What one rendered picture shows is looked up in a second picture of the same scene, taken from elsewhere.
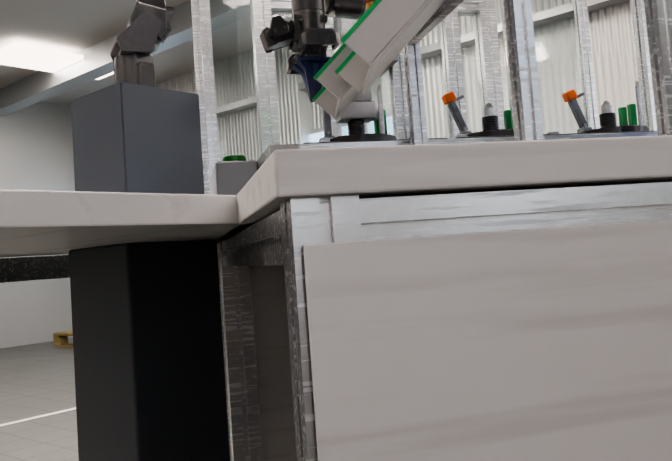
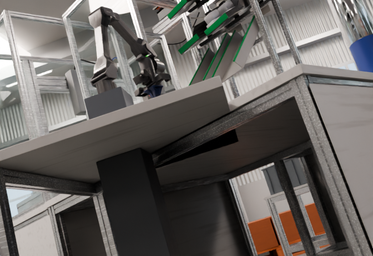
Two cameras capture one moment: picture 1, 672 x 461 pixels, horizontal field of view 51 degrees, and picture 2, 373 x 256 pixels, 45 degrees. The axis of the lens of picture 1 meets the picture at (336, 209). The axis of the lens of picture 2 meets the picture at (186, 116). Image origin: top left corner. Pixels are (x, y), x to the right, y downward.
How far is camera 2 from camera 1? 108 cm
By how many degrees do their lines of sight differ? 36
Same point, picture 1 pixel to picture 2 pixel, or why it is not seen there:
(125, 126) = (125, 103)
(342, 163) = (308, 67)
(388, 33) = (243, 59)
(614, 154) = (339, 71)
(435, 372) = (334, 113)
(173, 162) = not seen: hidden behind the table
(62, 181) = not seen: outside the picture
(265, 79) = (41, 124)
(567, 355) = (348, 111)
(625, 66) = not seen: hidden behind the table
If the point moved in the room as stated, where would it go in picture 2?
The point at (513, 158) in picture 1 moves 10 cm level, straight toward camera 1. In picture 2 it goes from (328, 70) to (348, 55)
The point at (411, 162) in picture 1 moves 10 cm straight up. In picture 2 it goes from (316, 68) to (304, 38)
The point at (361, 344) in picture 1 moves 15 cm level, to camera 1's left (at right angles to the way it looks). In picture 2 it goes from (323, 105) to (285, 110)
